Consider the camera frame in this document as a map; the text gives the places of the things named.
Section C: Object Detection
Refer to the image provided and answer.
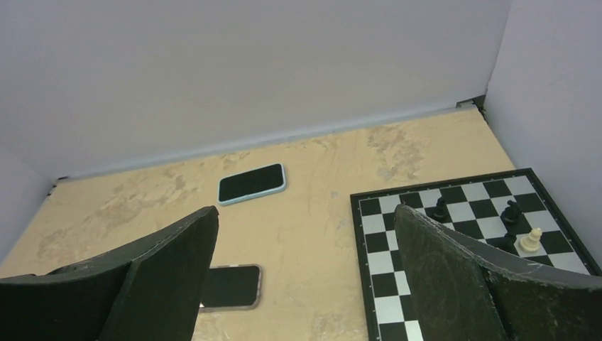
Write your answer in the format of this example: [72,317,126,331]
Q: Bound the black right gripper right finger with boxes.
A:
[394,204,601,340]

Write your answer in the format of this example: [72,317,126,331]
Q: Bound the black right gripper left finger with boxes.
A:
[1,206,219,340]

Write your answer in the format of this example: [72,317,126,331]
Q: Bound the phone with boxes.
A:
[199,264,263,313]
[217,163,287,206]

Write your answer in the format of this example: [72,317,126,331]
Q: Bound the phone in light-blue case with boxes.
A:
[217,163,287,206]

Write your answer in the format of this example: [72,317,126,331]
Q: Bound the black chess piece near pawn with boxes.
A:
[496,232,517,255]

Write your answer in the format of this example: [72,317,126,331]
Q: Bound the black chess piece far left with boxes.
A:
[430,196,449,223]

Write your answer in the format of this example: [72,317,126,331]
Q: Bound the white chess pawn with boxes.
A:
[519,228,542,253]

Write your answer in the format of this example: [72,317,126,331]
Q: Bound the black chess piece right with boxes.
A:
[500,200,523,226]

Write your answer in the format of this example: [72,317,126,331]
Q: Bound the black white chessboard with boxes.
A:
[350,168,601,340]

